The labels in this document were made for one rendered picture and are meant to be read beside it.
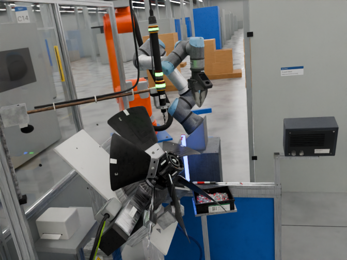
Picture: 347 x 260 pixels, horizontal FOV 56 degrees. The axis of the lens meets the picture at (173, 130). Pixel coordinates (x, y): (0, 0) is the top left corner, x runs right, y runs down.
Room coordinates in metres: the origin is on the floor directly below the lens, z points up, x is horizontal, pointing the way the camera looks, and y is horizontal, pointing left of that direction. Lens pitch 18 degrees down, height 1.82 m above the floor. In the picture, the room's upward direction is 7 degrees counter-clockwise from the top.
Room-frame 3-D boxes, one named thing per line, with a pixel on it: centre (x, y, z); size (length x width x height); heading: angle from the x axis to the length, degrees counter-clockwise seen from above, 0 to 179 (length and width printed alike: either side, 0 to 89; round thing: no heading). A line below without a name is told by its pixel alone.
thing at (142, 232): (1.16, 0.19, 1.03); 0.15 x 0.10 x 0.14; 75
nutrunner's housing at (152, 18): (1.48, 0.04, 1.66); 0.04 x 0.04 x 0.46
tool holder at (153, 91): (1.47, 0.04, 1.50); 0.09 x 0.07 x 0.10; 110
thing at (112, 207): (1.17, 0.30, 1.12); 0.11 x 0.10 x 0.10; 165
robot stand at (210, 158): (2.11, -0.16, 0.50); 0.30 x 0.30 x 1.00; 78
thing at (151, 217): (1.14, 0.13, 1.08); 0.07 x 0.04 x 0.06; 176
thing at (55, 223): (1.44, 0.65, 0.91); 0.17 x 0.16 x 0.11; 75
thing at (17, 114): (1.26, 0.62, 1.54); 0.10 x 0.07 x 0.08; 110
